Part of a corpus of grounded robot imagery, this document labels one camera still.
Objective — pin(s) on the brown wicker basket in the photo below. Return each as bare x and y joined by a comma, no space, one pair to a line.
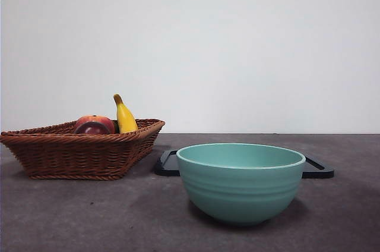
77,157

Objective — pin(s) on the dark green fruit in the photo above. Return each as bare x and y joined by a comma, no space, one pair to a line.
116,129

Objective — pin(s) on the dark red plum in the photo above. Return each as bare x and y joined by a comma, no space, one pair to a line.
89,129

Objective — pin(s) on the black rectangular tray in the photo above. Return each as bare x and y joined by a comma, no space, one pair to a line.
166,171

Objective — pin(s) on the yellow banana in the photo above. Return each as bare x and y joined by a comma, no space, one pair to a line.
126,119

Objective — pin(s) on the red orange peach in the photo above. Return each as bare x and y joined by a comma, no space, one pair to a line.
98,119

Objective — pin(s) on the teal ribbed bowl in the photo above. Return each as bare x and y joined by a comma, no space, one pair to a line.
240,192

